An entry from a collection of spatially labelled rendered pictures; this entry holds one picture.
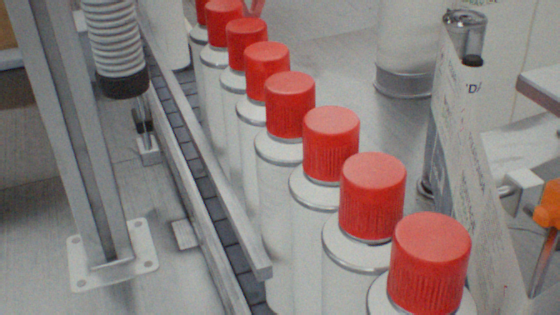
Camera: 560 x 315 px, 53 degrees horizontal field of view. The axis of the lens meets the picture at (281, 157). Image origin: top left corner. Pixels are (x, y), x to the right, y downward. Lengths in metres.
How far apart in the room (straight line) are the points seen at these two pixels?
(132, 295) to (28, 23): 0.27
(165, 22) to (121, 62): 0.46
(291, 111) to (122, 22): 0.12
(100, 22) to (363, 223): 0.20
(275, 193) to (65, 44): 0.21
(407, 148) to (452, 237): 0.42
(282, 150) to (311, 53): 0.53
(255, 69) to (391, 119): 0.35
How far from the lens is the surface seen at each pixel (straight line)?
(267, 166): 0.37
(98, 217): 0.59
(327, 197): 0.33
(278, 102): 0.35
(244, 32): 0.44
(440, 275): 0.24
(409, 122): 0.72
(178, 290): 0.58
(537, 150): 0.70
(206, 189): 0.61
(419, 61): 0.75
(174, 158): 0.67
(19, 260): 0.67
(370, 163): 0.29
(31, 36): 0.48
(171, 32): 0.84
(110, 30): 0.36
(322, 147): 0.32
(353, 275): 0.30
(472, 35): 0.51
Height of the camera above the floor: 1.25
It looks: 35 degrees down
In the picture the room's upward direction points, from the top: 3 degrees counter-clockwise
